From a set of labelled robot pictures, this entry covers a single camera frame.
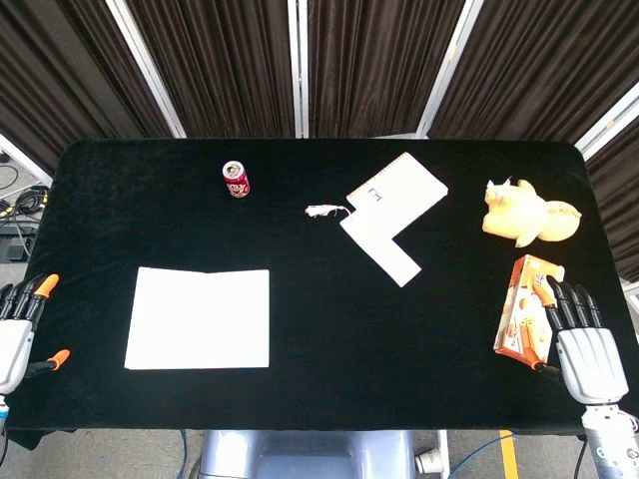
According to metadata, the left robot hand grey black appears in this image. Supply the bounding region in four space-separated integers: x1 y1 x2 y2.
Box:
0 272 72 396

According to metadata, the right robot hand grey black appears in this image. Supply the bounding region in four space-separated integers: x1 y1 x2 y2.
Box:
530 274 630 406

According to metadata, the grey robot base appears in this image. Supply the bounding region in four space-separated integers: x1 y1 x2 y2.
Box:
198 429 418 479

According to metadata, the orange snack box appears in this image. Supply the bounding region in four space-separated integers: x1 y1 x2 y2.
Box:
492 253 566 371

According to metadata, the yellow plush toy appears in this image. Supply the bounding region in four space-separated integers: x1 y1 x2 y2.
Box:
481 176 583 249

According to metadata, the brown curtain partition panel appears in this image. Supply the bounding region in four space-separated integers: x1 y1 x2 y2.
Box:
0 0 187 174
105 0 304 140
288 0 485 140
416 0 639 146
573 94 639 305

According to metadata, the white caster foot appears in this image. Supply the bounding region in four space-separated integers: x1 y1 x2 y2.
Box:
414 447 448 476

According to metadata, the white rectangular card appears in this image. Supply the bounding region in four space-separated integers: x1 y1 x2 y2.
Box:
338 208 423 289

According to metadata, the black velvet tablecloth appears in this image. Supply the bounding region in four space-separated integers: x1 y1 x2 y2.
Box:
4 137 639 436

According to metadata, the white spiral notepad orange binding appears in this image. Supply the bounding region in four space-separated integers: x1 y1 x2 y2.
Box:
345 151 449 240

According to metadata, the red soda can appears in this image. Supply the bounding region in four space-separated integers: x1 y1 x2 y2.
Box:
222 160 252 200

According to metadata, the small white trinket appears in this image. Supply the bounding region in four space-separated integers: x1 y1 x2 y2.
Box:
304 203 350 220

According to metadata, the blue cable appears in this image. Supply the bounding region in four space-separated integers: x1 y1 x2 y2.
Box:
451 432 515 479
178 429 201 479

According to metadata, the black floor cable bundle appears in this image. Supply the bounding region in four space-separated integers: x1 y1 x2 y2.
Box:
0 164 51 236

